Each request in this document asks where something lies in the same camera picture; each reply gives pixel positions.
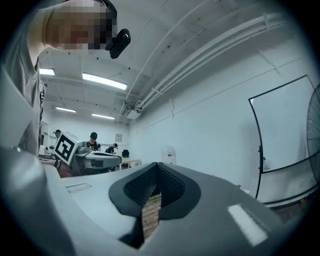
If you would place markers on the person's grey shirt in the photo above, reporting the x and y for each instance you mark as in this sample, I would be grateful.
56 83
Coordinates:
27 72

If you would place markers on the black standing fan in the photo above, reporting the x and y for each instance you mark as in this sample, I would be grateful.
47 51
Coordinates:
314 135

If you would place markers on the black head camera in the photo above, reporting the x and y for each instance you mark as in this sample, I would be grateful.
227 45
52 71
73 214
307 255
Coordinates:
120 43

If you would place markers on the clear water jug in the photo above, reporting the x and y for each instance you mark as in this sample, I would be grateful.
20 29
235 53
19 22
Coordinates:
168 155

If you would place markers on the white spray bottle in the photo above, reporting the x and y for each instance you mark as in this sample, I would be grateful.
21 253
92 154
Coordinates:
266 164

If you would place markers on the white ceiling pipe bundle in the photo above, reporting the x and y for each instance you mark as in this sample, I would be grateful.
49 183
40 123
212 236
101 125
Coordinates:
200 55

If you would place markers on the white wall notice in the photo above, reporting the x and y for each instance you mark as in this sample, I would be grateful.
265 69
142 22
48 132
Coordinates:
119 137

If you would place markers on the black framed whiteboard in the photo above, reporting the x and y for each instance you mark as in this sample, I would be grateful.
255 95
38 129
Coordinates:
282 125

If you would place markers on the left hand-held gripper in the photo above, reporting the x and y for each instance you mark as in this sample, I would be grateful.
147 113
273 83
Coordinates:
64 148

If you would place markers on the light wooden table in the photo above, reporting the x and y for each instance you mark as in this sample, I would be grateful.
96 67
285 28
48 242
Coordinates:
131 161

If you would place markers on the ceiling light strip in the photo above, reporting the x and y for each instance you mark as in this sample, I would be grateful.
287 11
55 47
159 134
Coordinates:
103 116
65 109
105 81
46 71

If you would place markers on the black bag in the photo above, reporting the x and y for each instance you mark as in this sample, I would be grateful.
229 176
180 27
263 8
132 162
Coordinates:
125 153

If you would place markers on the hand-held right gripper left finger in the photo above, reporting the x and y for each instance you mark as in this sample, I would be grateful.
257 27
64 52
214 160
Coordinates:
87 205

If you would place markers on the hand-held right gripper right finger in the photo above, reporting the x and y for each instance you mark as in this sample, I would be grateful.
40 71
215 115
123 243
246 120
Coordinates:
212 212

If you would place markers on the person's head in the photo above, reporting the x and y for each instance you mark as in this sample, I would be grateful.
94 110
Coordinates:
75 25

